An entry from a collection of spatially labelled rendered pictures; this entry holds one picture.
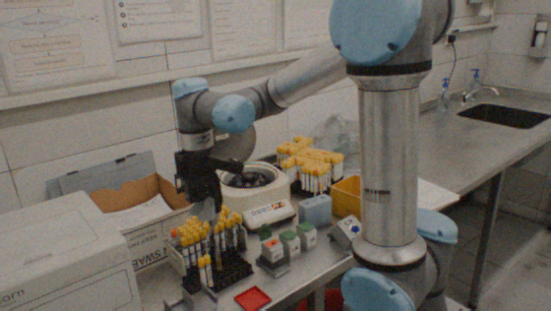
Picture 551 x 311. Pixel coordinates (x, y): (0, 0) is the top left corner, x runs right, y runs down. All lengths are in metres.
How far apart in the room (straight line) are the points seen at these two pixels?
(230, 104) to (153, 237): 0.52
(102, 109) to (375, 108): 0.98
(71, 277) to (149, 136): 0.76
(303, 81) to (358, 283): 0.39
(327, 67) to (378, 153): 0.24
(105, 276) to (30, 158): 0.64
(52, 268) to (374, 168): 0.54
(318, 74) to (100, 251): 0.50
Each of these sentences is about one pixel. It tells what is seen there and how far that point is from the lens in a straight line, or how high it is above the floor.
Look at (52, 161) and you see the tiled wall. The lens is 1.38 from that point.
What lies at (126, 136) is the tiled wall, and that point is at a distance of 1.42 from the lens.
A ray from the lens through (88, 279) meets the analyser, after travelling 0.80.
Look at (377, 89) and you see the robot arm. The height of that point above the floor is 1.45.
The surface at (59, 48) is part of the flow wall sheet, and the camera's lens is 1.31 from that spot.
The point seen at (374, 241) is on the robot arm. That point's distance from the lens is 0.64.
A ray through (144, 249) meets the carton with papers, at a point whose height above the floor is 0.94.
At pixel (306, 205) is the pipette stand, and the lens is 1.23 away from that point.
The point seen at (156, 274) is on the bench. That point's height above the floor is 0.88.
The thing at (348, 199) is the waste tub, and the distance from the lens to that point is 1.31.
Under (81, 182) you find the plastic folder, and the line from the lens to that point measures 1.39.
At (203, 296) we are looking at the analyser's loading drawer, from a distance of 1.02.
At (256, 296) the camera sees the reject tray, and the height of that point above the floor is 0.88.
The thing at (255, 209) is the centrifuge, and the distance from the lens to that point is 1.31.
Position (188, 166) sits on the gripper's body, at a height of 1.22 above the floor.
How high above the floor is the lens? 1.57
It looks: 23 degrees down
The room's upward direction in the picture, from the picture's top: 2 degrees counter-clockwise
